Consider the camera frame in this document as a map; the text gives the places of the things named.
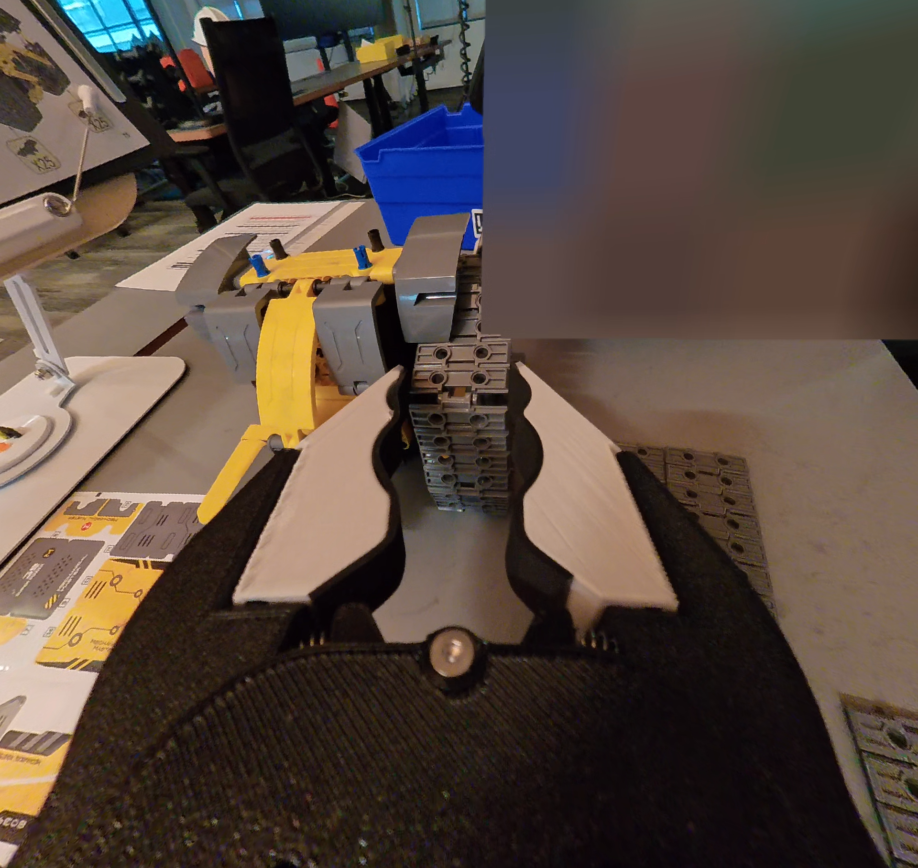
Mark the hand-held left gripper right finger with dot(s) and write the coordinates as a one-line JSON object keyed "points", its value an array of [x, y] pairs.
{"points": [[595, 517]]}

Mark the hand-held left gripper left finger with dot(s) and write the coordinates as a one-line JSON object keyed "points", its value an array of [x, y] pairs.
{"points": [[315, 524]]}

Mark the yellow black toy vehicle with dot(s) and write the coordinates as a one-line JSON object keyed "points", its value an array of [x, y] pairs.
{"points": [[287, 352]]}

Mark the grey tread link segment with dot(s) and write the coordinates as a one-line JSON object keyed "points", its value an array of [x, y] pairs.
{"points": [[889, 760]]}

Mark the large grey tread link mat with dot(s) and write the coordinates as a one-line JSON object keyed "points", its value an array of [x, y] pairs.
{"points": [[717, 495]]}

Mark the white book stand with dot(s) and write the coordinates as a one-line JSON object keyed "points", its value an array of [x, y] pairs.
{"points": [[107, 395]]}

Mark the yellow printed sticker sheet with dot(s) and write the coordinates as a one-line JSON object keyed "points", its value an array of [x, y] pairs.
{"points": [[57, 574]]}

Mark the printed white paper sheet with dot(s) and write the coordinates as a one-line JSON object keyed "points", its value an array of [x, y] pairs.
{"points": [[287, 226]]}

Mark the blue plastic bin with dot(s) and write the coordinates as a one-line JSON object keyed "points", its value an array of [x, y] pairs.
{"points": [[423, 180]]}

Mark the hanging white paper sheet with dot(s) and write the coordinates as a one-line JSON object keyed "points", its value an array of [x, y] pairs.
{"points": [[351, 137]]}

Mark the wooden top office desk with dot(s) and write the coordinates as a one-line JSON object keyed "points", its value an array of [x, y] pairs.
{"points": [[193, 131], [344, 79]]}

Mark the black office chair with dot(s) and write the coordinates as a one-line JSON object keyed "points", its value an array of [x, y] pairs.
{"points": [[251, 94]]}

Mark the orange chair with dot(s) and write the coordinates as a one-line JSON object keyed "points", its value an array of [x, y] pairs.
{"points": [[190, 68]]}

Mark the yellow plastic box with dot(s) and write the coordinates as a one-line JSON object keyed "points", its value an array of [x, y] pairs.
{"points": [[380, 50]]}

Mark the toy instruction booklet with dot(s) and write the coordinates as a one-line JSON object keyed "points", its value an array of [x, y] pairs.
{"points": [[43, 129]]}

